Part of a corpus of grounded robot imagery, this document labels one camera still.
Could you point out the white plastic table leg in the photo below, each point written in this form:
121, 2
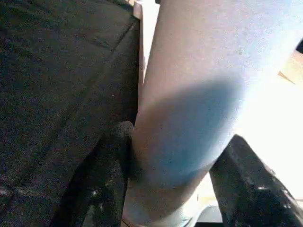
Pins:
199, 71

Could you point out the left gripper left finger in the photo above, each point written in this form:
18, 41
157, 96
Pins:
97, 189

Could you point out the brown cardboard box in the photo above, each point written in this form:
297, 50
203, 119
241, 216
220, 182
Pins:
296, 68

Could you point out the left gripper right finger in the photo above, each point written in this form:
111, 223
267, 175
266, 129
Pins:
255, 194

